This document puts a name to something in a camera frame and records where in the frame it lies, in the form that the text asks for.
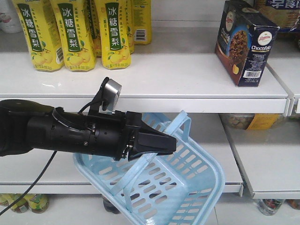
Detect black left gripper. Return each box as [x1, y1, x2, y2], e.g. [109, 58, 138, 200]
[87, 111, 176, 161]

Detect light blue shopping basket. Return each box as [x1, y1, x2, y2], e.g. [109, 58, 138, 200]
[73, 112, 225, 225]

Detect dark blue cookie box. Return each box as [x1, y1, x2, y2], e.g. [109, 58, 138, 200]
[215, 0, 279, 87]

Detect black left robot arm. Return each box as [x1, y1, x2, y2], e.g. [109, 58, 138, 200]
[0, 99, 176, 161]

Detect upper white shelf board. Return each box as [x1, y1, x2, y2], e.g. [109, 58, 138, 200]
[0, 27, 290, 114]

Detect clear cookie package yellow label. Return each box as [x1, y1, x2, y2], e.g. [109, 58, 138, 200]
[219, 113, 286, 130]

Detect yellow pear drink bottle two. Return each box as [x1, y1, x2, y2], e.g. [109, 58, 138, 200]
[50, 0, 97, 72]

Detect right middle shelf board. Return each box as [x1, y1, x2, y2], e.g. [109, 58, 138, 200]
[223, 120, 300, 199]

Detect yellow pear drink bottle three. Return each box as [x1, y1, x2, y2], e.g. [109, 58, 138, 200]
[95, 0, 131, 70]

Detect yellow pear drink bottle four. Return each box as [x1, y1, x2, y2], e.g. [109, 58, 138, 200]
[131, 0, 152, 45]

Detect clear bottle lower right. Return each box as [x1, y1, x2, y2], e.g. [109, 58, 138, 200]
[258, 199, 285, 216]

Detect right upper shelf board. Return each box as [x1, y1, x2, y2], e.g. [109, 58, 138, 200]
[267, 33, 300, 117]

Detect yellow pear drink bottle one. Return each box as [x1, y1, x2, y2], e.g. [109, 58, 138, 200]
[12, 0, 64, 72]

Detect white yogurt bottle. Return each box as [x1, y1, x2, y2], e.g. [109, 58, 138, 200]
[0, 7, 23, 34]

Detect blue cracker bag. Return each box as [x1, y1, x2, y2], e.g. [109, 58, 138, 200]
[254, 0, 300, 33]

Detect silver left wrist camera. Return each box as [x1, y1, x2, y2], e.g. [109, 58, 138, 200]
[88, 77, 122, 115]

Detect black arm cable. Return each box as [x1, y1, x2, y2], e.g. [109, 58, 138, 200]
[0, 150, 58, 214]

